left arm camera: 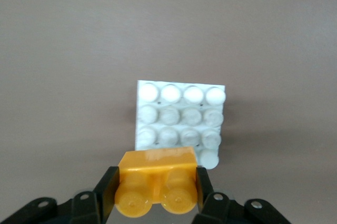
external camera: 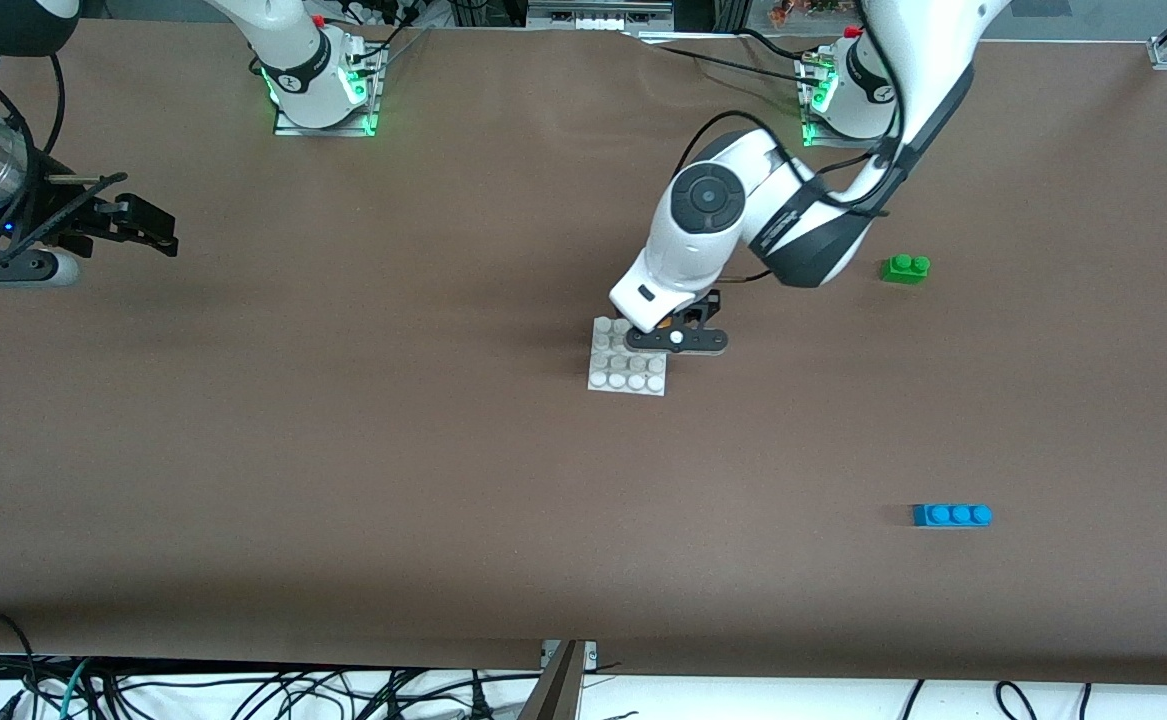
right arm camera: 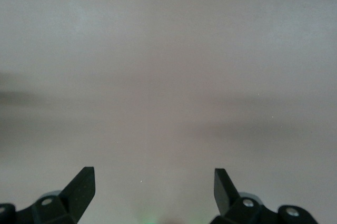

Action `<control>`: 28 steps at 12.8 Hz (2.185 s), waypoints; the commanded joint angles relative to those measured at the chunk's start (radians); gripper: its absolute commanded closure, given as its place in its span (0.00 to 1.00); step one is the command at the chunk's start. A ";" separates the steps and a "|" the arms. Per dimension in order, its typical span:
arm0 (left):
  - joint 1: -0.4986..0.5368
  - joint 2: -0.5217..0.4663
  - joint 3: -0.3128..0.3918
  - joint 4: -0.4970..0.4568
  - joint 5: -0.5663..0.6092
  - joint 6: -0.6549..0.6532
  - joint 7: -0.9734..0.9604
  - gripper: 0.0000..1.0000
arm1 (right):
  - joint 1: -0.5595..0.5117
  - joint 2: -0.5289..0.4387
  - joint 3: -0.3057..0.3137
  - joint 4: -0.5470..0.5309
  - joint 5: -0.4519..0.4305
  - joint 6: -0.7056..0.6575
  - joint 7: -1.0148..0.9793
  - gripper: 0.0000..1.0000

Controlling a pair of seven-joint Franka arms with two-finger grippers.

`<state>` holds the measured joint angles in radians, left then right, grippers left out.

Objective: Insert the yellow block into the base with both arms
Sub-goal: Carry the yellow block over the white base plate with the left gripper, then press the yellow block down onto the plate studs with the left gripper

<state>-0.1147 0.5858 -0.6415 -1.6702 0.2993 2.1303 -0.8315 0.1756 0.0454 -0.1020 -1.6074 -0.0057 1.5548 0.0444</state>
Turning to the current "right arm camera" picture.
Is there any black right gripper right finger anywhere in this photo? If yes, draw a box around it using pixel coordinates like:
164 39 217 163
212 168 280 224

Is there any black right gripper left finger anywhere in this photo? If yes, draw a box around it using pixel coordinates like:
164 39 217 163
15 166 95 224

